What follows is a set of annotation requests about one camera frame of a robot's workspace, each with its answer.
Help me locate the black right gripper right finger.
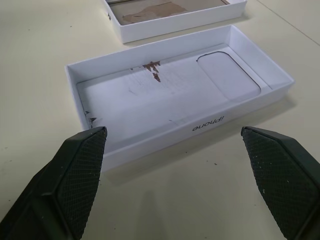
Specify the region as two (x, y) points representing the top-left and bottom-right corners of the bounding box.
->
(240, 126), (320, 240)

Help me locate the white iPhone box lid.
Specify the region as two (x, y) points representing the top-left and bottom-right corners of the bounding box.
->
(64, 24), (296, 173)

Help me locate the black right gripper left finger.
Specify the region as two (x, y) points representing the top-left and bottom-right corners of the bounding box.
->
(0, 126), (108, 240)

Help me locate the blue phone in box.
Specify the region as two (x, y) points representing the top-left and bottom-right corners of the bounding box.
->
(101, 0), (248, 45)

